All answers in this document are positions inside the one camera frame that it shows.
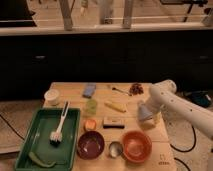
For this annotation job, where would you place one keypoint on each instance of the white round container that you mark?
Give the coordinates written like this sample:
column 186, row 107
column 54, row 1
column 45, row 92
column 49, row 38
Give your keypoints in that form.
column 52, row 97

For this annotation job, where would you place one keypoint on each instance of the brown grape bunch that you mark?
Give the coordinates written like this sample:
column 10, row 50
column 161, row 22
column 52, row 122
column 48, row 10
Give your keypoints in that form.
column 136, row 89

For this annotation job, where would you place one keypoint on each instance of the metal spoon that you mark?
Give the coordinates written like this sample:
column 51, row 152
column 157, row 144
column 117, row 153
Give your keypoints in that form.
column 121, row 91

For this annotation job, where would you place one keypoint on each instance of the small metal cup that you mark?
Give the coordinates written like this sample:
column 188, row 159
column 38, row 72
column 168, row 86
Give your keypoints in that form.
column 115, row 149

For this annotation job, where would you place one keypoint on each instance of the white dish brush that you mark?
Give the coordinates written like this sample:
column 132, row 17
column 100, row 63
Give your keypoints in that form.
column 56, row 136

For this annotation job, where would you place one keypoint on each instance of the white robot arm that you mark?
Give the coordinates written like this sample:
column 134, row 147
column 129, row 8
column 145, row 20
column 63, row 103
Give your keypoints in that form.
column 164, row 94

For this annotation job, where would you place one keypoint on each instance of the black and tan block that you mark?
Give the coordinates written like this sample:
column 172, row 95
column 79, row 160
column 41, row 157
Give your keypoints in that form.
column 113, row 123

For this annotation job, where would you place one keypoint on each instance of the dark blue floor device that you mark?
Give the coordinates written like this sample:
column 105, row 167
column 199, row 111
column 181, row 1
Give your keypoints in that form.
column 202, row 99

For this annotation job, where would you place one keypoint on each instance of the green translucent cup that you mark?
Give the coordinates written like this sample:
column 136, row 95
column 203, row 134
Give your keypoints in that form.
column 91, row 106

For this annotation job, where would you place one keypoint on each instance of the red bowl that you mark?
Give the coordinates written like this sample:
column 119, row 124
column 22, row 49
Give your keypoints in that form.
column 137, row 146

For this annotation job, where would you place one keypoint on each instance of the blue sponge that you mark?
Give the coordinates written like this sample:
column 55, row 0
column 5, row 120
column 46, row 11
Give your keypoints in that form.
column 89, row 90

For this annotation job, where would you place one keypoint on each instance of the light blue towel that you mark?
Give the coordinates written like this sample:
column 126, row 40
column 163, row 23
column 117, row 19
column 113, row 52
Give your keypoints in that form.
column 143, row 112

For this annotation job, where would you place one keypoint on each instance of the purple bowl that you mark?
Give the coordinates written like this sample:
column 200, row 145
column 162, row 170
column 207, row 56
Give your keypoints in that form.
column 90, row 145

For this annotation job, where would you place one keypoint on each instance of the green plastic tray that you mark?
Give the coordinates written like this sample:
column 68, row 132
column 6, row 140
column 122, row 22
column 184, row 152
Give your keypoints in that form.
column 37, row 140

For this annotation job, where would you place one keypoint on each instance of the small orange cup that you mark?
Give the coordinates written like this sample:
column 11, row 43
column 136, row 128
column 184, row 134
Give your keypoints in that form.
column 90, row 125

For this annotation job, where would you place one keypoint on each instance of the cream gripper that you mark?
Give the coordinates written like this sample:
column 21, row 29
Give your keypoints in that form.
column 153, row 121

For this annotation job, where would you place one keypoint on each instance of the green chili pepper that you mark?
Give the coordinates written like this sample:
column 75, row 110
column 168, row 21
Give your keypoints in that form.
column 34, row 158

